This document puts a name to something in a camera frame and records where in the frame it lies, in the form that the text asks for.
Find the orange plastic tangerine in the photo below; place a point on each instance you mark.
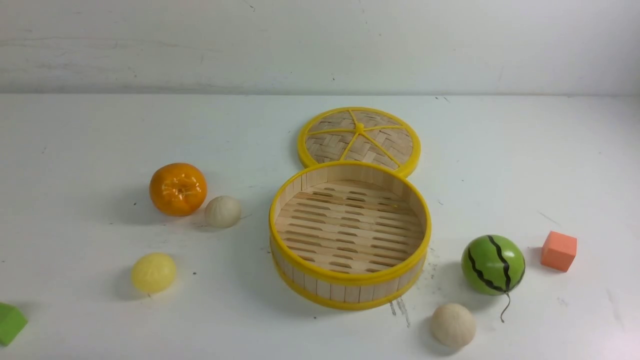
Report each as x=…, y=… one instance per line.
x=178, y=189

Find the green foam block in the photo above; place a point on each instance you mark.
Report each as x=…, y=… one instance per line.
x=12, y=322

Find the orange foam cube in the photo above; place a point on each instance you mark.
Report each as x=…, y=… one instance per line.
x=559, y=251

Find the white bun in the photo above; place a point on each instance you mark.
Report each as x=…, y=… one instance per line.
x=453, y=325
x=223, y=212

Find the green toy watermelon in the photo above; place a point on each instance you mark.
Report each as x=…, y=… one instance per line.
x=493, y=265

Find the yellow-rimmed bamboo steamer tray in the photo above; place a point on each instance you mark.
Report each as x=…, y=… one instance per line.
x=349, y=235

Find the woven bamboo steamer lid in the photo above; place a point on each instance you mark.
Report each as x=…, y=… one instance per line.
x=360, y=134

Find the yellow bun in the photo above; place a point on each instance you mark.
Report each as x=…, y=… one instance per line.
x=153, y=273

